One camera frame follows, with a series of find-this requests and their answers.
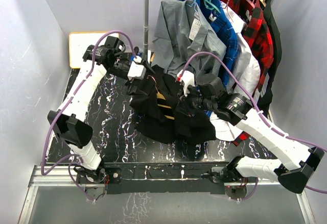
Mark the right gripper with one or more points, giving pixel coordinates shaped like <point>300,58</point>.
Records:
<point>183,105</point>

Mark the yellow clothes hanger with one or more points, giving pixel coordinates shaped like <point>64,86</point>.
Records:
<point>161,101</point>

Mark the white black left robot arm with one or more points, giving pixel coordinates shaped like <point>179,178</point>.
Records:
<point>69,120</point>

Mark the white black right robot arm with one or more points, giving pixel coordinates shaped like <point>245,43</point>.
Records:
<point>294,164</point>

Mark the white shirt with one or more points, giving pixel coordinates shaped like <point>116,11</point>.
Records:
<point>246,70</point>

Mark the grey shirt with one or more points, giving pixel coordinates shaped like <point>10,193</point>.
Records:
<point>181,31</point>

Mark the red black plaid shirt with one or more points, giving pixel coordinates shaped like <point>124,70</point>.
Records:
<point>256,52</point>

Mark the blue plaid shirt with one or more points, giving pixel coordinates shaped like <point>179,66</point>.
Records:
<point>214,14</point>

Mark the pink hanger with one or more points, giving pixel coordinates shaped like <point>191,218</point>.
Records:
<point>233,9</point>

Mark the blue stapler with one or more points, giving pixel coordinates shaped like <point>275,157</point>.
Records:
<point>137,52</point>

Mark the black hanging jacket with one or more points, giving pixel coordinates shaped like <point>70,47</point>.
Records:
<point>262,35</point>

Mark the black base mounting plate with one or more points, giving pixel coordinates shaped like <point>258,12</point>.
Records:
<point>175,177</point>

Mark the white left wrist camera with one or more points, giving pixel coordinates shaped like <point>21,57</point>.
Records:
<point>136,70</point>

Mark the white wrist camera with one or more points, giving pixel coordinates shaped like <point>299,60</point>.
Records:
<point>186,79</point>
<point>136,70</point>

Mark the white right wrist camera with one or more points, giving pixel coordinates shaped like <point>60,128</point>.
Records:
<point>186,79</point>

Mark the whiteboard with yellow frame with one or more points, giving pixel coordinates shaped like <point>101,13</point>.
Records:
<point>78,42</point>

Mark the aluminium frame rail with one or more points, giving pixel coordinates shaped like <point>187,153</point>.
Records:
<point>59,198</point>

